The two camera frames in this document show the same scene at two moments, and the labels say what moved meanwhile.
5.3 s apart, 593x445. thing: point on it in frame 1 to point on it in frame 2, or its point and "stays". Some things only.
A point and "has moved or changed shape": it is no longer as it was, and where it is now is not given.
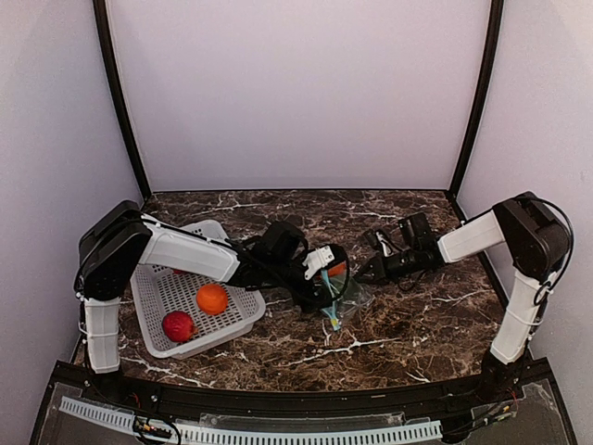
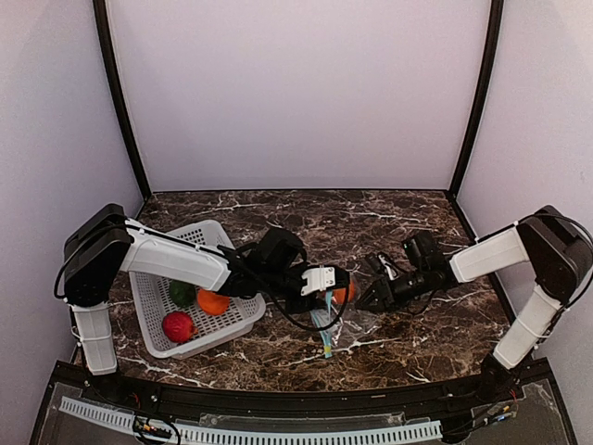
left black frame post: x=101 y=14 stays
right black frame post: x=495 y=32 stays
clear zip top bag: x=351 y=300 has moved or changed shape
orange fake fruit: x=212 y=298 stays
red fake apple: x=179 y=327 stays
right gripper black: x=381 y=271 to x=385 y=293
